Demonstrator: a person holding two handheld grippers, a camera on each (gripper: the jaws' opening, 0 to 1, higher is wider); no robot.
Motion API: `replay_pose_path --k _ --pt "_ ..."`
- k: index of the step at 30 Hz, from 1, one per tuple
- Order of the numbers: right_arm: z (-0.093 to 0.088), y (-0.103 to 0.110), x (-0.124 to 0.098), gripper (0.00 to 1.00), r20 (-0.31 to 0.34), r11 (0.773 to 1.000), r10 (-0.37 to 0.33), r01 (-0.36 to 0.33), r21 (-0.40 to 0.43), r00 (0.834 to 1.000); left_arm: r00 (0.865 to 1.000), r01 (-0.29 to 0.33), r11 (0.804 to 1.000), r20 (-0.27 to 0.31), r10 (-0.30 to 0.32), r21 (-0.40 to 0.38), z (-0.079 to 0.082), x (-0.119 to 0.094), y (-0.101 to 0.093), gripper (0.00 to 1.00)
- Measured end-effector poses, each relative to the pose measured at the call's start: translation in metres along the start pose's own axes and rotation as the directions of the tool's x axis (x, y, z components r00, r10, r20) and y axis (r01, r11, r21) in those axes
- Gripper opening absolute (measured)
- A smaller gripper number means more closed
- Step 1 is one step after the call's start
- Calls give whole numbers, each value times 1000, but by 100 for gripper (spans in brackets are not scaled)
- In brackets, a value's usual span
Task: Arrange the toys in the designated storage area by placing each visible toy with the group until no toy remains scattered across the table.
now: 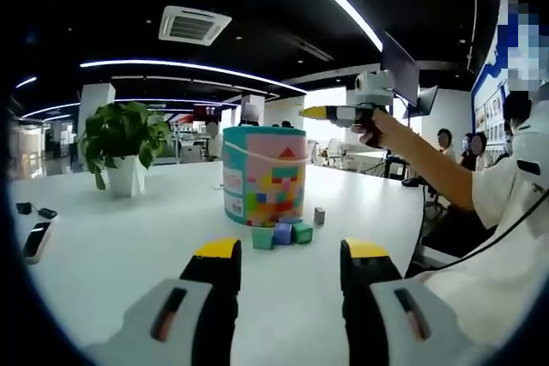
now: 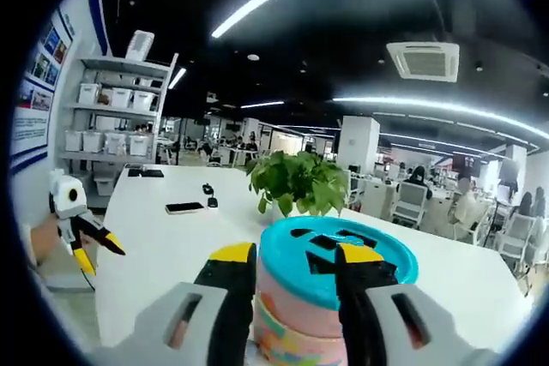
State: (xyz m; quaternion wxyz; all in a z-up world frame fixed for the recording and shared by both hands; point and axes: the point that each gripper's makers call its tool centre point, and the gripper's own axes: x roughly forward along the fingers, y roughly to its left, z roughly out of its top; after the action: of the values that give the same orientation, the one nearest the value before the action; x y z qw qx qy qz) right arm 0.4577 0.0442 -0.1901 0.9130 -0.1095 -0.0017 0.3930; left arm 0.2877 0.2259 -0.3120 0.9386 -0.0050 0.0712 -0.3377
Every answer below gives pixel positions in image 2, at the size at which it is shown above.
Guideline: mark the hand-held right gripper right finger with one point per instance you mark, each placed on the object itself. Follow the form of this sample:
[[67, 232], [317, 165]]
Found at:
[[375, 306]]

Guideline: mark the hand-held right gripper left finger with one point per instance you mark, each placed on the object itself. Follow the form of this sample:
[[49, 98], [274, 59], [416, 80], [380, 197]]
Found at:
[[214, 306]]

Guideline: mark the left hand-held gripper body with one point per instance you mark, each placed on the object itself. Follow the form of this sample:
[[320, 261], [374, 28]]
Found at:
[[68, 196]]

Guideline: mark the pink toy storage bucket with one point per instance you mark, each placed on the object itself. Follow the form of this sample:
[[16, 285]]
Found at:
[[296, 263]]

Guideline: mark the row of white storage bins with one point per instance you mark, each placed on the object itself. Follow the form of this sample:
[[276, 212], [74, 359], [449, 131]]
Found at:
[[120, 98]]

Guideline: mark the person's left hand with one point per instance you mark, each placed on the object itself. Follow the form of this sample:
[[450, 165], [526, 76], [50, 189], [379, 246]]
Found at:
[[45, 239]]

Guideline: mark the white table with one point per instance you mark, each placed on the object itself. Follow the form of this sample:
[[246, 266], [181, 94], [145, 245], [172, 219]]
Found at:
[[171, 246]]

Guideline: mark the black flat case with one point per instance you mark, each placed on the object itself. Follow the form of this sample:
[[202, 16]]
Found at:
[[146, 172]]

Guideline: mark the white-cased smartphone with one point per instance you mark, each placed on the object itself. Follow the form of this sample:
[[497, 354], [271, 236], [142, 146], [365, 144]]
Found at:
[[184, 208]]

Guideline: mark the grey metal shelf rack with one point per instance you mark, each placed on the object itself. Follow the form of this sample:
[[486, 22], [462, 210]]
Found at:
[[116, 111]]

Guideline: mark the small black device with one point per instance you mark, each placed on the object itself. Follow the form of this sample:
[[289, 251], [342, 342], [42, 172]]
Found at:
[[212, 202], [207, 188]]

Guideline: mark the row of white office chairs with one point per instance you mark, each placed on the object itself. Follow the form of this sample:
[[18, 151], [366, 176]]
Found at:
[[412, 203]]

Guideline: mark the potted green plant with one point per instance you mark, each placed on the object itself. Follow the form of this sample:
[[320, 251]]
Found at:
[[300, 181]]

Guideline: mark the white slatted device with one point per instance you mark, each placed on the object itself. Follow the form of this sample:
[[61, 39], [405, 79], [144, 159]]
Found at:
[[140, 45]]

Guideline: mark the dark hanging sign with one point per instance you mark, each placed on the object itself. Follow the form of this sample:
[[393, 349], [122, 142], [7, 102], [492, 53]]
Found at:
[[466, 164]]

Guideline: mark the grey display screen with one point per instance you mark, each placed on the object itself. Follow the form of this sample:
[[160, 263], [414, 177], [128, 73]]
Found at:
[[509, 169]]

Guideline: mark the thin curved ceiling light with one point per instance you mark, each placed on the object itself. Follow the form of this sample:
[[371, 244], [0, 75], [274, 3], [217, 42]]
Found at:
[[429, 104]]

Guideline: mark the ceiling air conditioner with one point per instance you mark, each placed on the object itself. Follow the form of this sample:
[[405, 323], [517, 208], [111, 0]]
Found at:
[[422, 61]]

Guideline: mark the wall poster board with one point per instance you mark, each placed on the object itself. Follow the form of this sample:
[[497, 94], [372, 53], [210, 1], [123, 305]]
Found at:
[[38, 96]]

